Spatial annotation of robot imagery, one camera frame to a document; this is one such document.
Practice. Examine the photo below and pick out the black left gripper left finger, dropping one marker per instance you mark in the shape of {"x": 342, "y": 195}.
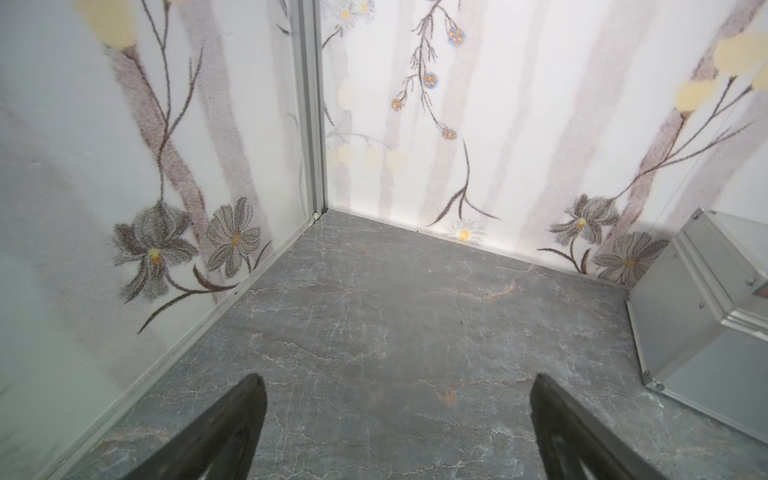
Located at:
{"x": 219, "y": 444}

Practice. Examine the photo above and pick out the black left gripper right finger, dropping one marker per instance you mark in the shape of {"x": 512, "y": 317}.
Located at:
{"x": 574, "y": 444}

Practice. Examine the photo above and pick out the silver aluminium first aid case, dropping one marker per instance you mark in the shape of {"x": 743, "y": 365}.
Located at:
{"x": 699, "y": 320}

